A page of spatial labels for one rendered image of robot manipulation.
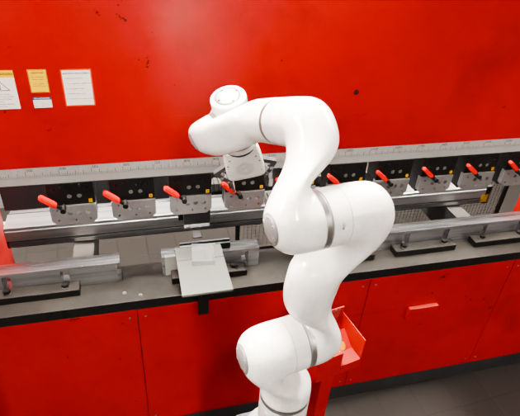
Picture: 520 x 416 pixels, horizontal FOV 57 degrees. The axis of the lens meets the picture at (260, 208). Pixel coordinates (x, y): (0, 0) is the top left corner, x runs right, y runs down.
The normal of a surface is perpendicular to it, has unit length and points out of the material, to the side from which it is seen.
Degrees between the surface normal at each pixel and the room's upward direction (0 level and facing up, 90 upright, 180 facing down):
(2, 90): 90
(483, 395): 0
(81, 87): 90
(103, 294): 0
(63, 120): 90
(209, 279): 0
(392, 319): 90
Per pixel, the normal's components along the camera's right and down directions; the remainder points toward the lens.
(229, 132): -0.27, 0.50
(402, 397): 0.06, -0.83
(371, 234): 0.35, 0.71
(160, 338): 0.24, 0.55
